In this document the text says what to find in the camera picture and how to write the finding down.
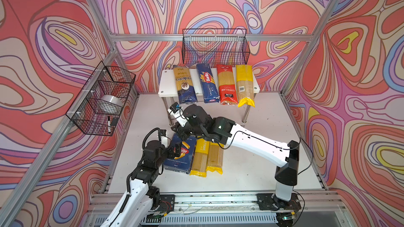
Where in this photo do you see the yellow pastatime spaghetti bag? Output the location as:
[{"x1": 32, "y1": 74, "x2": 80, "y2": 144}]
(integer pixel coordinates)
[
  {"x1": 190, "y1": 138, "x2": 210, "y2": 177},
  {"x1": 206, "y1": 143, "x2": 224, "y2": 174}
]

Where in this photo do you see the blue Barilla spaghetti box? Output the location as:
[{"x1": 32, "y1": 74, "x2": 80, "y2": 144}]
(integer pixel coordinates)
[{"x1": 196, "y1": 63, "x2": 220, "y2": 103}]

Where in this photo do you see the dark blue spaghetti bag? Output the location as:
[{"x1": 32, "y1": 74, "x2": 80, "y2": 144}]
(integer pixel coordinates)
[{"x1": 173, "y1": 66, "x2": 197, "y2": 104}]

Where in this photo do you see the red spaghetti bag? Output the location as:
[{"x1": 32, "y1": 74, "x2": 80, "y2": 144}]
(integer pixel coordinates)
[{"x1": 216, "y1": 64, "x2": 238, "y2": 105}]

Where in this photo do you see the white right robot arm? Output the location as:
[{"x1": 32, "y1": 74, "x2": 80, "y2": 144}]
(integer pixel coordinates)
[{"x1": 167, "y1": 102, "x2": 300, "y2": 202}]

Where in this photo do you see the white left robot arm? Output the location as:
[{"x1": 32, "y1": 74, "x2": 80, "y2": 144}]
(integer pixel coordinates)
[{"x1": 101, "y1": 128, "x2": 182, "y2": 227}]

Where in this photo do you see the white two-tier shelf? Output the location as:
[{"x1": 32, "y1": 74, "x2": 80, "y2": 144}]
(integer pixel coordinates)
[{"x1": 158, "y1": 67, "x2": 260, "y2": 126}]

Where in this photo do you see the blue Barilla rigatoni box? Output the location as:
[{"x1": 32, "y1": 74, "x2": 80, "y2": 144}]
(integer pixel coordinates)
[{"x1": 164, "y1": 133, "x2": 197, "y2": 174}]

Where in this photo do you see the black marker pen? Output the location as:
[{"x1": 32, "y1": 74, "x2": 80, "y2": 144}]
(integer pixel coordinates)
[{"x1": 107, "y1": 116, "x2": 112, "y2": 133}]

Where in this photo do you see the silver tape roll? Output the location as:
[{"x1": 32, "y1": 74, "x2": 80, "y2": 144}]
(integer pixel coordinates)
[{"x1": 98, "y1": 95, "x2": 124, "y2": 115}]

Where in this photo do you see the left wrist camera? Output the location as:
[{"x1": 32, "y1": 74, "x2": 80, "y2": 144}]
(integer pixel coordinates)
[{"x1": 158, "y1": 129, "x2": 171, "y2": 149}]

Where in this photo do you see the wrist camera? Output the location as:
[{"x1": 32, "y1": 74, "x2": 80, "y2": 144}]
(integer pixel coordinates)
[
  {"x1": 158, "y1": 129, "x2": 171, "y2": 149},
  {"x1": 167, "y1": 102, "x2": 188, "y2": 127}
]

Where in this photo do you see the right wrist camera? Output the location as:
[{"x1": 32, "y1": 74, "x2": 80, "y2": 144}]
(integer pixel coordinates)
[{"x1": 167, "y1": 102, "x2": 188, "y2": 127}]

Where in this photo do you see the black wire basket back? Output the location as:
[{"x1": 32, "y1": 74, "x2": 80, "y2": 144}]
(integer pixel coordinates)
[{"x1": 182, "y1": 27, "x2": 250, "y2": 68}]

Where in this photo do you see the black wire basket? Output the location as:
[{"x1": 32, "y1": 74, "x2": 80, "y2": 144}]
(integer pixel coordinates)
[
  {"x1": 66, "y1": 62, "x2": 136, "y2": 136},
  {"x1": 182, "y1": 27, "x2": 250, "y2": 68}
]

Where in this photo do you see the black wire basket left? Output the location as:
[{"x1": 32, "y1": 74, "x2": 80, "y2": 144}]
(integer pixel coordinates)
[{"x1": 66, "y1": 62, "x2": 136, "y2": 136}]

